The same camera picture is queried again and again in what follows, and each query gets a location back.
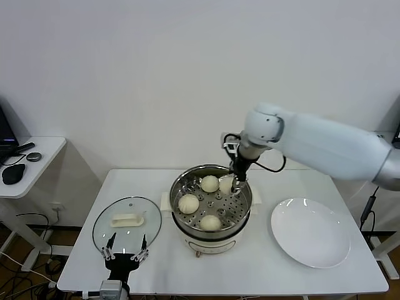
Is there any white side table with mouse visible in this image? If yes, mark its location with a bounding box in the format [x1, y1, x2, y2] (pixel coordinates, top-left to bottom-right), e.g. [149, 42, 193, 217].
[0, 136, 67, 273]

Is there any white floor cable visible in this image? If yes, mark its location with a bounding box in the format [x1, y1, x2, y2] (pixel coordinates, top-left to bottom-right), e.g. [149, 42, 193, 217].
[0, 251, 59, 287]

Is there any thin right wrist cable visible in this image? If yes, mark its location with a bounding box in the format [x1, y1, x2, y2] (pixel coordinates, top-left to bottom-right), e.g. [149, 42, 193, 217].
[254, 154, 288, 173]

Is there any black looping floor cable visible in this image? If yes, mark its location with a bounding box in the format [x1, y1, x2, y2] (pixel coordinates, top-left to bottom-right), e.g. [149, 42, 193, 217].
[15, 213, 53, 251]

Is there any black cable with adapter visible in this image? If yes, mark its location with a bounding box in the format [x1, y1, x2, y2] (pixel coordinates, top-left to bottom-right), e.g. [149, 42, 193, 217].
[359, 186, 381, 232]

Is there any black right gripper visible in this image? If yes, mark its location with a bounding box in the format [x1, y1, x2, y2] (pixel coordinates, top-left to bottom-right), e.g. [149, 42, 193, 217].
[218, 152, 251, 196]

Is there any black laptop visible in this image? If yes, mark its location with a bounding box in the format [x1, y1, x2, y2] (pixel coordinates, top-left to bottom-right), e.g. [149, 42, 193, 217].
[0, 104, 18, 157]

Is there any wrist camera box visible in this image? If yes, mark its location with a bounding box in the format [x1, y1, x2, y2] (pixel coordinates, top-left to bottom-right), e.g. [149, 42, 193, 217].
[221, 132, 242, 151]
[99, 279, 123, 300]

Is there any black computer mouse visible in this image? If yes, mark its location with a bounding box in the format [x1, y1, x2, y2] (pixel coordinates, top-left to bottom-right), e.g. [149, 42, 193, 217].
[1, 164, 26, 186]

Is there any white round plate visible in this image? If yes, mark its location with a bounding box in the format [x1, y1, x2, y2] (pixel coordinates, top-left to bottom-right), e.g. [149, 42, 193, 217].
[270, 197, 351, 269]

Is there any stainless steel steamer basket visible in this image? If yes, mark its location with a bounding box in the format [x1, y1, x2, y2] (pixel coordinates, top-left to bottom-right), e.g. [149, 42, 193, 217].
[169, 164, 252, 238]

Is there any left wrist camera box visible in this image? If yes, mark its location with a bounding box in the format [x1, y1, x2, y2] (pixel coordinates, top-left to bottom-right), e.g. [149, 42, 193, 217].
[99, 279, 123, 300]

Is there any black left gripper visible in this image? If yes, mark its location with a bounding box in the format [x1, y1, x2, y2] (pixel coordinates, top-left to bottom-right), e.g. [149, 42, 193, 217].
[100, 232, 151, 282]

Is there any white electric cooker base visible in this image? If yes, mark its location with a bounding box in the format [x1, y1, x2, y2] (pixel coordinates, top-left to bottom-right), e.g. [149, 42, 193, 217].
[159, 187, 262, 259]

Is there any black floor cable bundle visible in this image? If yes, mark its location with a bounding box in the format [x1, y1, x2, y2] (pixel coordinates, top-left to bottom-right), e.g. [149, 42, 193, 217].
[0, 252, 65, 300]

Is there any glass lid with cream handle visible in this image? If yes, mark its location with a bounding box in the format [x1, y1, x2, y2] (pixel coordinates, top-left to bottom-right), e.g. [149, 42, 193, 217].
[92, 196, 163, 258]

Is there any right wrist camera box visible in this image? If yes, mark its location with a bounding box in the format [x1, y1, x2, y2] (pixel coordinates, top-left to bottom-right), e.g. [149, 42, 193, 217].
[221, 132, 242, 151]

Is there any black stick remote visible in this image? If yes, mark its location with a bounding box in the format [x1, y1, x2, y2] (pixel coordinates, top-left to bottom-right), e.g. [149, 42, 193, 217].
[14, 142, 35, 154]

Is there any white steamed baozi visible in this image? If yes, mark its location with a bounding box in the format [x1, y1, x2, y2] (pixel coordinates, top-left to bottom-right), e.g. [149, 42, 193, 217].
[218, 176, 234, 195]
[200, 175, 219, 193]
[177, 194, 200, 215]
[199, 214, 222, 232]

